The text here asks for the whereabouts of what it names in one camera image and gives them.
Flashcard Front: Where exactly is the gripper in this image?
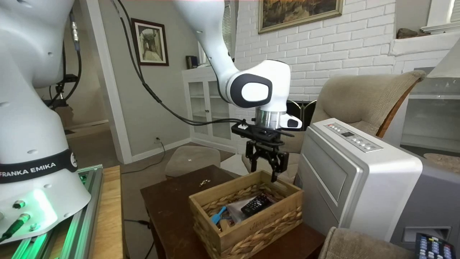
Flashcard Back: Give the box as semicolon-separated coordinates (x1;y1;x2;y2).
246;140;290;183

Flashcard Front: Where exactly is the black remote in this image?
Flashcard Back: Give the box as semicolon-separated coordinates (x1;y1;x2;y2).
240;194;274;218

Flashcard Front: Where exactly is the remote with coloured buttons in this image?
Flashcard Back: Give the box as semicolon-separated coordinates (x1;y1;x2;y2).
415;232;457;259

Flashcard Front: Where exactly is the clear plastic bag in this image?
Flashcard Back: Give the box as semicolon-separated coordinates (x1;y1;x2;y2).
224;196;257;224

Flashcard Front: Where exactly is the black fireplace screen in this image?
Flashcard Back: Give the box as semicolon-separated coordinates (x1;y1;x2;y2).
285;100;317;132

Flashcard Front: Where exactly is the wooden wicker basket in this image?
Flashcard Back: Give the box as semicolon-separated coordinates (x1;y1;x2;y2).
189;170;304;259

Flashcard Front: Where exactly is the blue plastic brush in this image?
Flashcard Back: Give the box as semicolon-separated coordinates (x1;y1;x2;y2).
210;206;228;226

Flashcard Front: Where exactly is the beige footstool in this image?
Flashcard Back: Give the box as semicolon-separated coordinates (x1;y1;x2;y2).
165;145;221;179

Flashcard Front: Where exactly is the white glass door cabinet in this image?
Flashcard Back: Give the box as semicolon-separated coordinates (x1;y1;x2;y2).
181;66;240;154

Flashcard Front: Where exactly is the white air conditioner unit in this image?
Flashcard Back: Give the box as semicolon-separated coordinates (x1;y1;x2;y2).
293;118;424;242

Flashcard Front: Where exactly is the beige armchair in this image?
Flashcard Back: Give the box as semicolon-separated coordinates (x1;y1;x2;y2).
242;70;427;185

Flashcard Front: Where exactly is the large gold framed painting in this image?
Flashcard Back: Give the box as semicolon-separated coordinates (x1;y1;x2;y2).
258;0;345;35

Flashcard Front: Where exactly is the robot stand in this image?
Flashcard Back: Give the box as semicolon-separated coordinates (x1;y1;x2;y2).
0;164;125;259

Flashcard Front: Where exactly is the small dark framed picture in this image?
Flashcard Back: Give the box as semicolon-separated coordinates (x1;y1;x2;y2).
130;18;170;67

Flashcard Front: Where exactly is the grey box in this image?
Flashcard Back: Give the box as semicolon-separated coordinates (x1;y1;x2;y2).
390;146;460;253

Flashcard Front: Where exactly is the round woven mat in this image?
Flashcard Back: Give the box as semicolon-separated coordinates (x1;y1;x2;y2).
423;153;460;176

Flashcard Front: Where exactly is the brown rock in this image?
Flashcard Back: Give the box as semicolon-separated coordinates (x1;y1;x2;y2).
396;28;419;40

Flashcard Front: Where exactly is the white lampshade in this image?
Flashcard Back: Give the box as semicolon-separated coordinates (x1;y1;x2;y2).
427;37;460;79

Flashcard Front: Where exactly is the black cable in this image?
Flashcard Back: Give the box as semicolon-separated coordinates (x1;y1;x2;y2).
124;218;156;259
121;140;167;175

